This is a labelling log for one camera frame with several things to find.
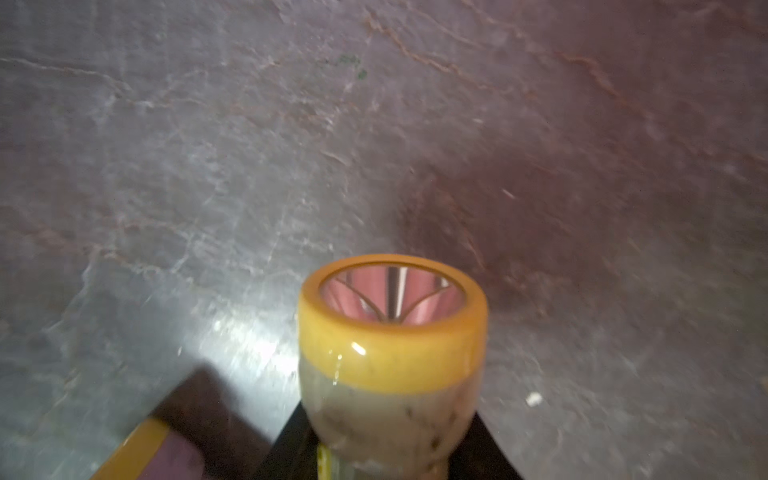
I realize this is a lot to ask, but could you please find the purple flashlight top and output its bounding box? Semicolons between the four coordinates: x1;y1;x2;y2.
90;418;205;480

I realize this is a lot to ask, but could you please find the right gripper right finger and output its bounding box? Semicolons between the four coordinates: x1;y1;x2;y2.
448;414;523;480

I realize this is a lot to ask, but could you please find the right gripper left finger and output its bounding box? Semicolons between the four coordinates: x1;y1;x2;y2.
250;403;321;480

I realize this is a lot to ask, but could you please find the green flashlight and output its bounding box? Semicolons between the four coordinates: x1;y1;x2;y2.
297;254;489;479

